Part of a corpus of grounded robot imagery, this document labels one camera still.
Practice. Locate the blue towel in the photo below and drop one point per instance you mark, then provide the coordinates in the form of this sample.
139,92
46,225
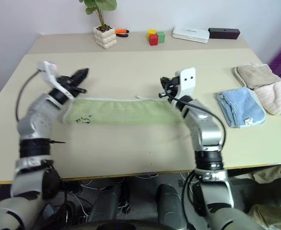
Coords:
240,107

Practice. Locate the green towel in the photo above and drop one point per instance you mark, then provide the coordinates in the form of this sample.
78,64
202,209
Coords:
126,112

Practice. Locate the beige cloth under table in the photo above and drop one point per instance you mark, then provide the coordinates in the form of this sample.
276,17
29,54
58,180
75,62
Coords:
272,171

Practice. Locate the beige brown towel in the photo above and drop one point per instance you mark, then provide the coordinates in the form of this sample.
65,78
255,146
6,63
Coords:
257,75

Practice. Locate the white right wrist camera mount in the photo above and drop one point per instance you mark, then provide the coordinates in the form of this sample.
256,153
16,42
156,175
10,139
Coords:
187,80

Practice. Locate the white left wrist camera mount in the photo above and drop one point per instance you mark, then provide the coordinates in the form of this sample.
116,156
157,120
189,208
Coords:
48,70

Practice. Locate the green leafy plant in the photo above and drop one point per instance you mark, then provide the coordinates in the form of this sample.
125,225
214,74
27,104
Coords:
99,7

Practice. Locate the dark grey rounded robot leg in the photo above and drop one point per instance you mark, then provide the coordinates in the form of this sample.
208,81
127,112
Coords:
170,203
105,206

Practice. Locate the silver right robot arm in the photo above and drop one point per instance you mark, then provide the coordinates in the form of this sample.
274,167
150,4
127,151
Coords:
202,124

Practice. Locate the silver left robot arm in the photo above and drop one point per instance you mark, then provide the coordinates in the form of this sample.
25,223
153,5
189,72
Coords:
33,119

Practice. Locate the green wooden block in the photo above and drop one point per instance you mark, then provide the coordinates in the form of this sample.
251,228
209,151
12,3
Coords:
161,37

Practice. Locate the pink towel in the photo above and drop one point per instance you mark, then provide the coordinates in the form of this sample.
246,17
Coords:
276,97

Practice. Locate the white bubble plant pot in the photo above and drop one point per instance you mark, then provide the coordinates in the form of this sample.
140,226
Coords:
105,38

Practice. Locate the red wooden block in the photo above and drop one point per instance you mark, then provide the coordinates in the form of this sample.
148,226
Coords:
153,40

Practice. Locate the white flat box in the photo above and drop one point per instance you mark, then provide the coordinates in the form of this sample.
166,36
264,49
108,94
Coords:
190,34

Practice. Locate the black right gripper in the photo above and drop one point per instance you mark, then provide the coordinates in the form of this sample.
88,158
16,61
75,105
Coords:
173,85

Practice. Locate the dark rounded robot waist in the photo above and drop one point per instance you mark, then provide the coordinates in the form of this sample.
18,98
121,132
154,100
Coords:
130,226

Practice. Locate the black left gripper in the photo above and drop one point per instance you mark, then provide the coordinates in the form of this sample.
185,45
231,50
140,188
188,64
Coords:
66,83

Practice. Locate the black oblong box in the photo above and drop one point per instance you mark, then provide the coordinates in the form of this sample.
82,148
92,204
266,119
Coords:
224,33

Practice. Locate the olive cloth bundle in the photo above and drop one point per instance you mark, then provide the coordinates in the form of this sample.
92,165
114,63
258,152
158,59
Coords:
272,216

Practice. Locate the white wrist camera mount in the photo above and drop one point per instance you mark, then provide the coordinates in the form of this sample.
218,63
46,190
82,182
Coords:
48,70
187,80

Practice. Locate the yellow wooden block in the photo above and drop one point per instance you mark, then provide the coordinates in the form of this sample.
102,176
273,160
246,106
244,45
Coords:
151,32

